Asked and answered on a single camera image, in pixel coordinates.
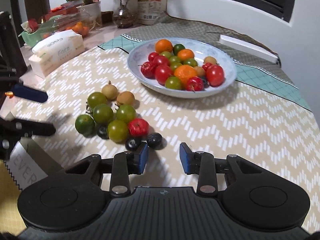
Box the dark blueberry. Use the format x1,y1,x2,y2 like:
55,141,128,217
125,137,142,152

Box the large red tomato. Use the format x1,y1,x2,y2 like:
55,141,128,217
206,65,225,87

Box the red strawberry-like fruit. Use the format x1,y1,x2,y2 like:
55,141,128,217
140,61,157,79

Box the orange mandarin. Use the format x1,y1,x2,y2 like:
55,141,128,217
177,49,195,61
155,39,173,54

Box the green ceramic dish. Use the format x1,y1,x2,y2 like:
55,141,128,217
18,22,44,48

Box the white tissue pack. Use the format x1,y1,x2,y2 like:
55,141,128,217
29,30,85,79

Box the red acerola fruit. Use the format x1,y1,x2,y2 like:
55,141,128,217
127,118,150,137

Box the green tomato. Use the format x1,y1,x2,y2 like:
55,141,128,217
116,105,137,124
87,92,107,109

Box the beige zigzag tablecloth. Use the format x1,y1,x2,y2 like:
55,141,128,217
1,35,319,233

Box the brown longan fruit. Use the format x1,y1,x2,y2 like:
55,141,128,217
116,91,136,106
101,81,118,101

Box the clear box of oranges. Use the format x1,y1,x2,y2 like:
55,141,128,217
38,12,91,39

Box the large orange in bowl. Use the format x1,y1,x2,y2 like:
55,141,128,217
174,65,197,87

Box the potted green plant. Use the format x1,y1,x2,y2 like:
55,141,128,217
78,0,102,30

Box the white blue patterned bowl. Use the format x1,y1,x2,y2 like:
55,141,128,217
127,37,237,99

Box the white power strip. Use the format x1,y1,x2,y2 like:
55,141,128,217
219,35,279,63

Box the glass vase with plant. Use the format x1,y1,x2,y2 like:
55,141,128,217
105,0,141,29

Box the printed paper bag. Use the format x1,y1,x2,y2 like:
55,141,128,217
137,0,167,25

